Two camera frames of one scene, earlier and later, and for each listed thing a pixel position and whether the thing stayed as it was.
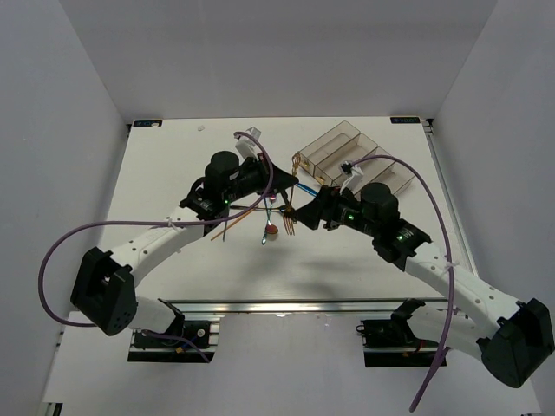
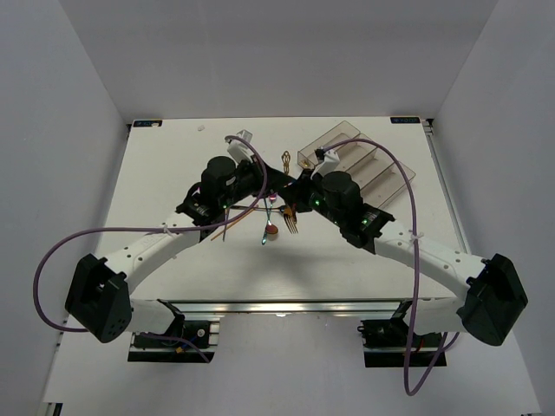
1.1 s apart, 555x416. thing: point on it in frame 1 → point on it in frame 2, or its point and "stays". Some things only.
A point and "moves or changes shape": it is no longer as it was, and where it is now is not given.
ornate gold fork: x=290 y=216 moves or changes shape
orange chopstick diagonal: x=212 y=239 stays
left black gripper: x=281 y=180 stays
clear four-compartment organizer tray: x=322 y=159 stays
